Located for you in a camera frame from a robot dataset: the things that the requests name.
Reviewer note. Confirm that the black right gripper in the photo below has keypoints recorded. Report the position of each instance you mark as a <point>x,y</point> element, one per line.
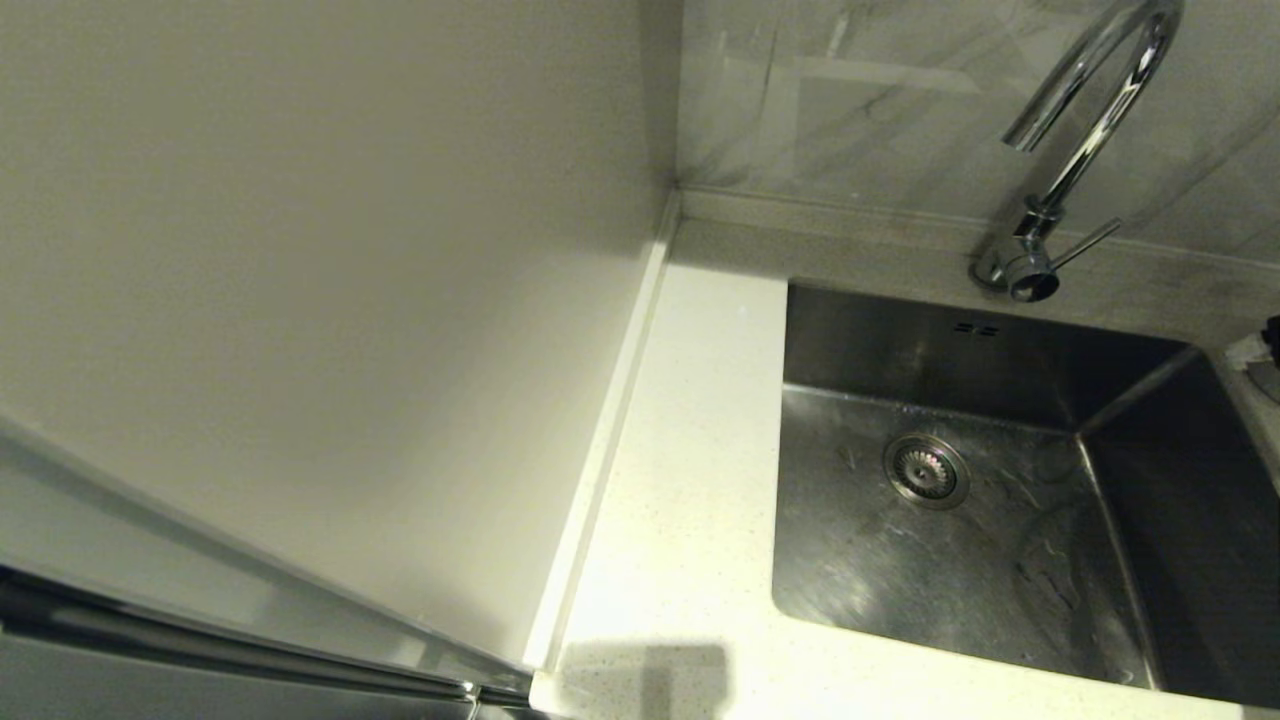
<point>1273,338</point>

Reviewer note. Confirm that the stainless steel sink basin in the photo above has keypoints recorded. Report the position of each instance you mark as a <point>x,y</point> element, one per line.
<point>900,580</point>

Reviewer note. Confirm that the chrome gooseneck faucet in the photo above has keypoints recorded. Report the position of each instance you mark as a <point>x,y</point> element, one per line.
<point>1025,265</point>

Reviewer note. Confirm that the round metal drain strainer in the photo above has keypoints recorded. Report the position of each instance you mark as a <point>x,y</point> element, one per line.
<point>925,472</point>

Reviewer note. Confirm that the white tall cabinet side panel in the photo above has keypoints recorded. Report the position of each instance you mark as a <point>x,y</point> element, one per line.
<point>300,250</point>

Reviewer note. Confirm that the dark metal door trim bar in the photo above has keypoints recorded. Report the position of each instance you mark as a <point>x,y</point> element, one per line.
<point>200,645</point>

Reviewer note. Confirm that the grey appliance door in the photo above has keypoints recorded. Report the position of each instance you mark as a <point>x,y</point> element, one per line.
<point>100,525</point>

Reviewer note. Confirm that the glossy grey door panel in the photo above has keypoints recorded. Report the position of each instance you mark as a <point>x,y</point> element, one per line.
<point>100,695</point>

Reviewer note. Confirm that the small chrome door bracket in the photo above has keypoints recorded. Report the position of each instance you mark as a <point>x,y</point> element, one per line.
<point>472,692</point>

